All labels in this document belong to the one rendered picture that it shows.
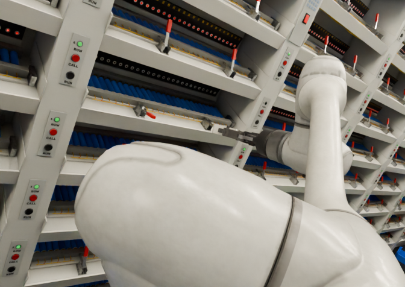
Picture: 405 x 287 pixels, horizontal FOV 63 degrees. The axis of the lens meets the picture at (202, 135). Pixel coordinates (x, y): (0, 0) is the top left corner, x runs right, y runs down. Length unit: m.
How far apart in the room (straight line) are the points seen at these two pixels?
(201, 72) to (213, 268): 0.80
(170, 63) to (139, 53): 0.10
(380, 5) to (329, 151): 1.40
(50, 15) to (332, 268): 0.71
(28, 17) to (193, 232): 0.64
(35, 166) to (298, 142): 0.66
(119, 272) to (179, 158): 0.11
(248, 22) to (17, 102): 0.68
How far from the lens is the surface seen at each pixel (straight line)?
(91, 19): 0.84
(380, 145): 2.48
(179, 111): 1.09
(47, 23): 0.82
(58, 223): 1.10
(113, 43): 0.87
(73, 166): 1.00
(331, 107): 0.68
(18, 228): 1.04
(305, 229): 0.30
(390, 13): 1.90
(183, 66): 0.98
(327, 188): 0.53
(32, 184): 0.96
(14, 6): 0.81
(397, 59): 1.96
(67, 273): 1.25
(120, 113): 0.94
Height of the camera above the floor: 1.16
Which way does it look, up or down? 14 degrees down
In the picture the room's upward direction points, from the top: 23 degrees clockwise
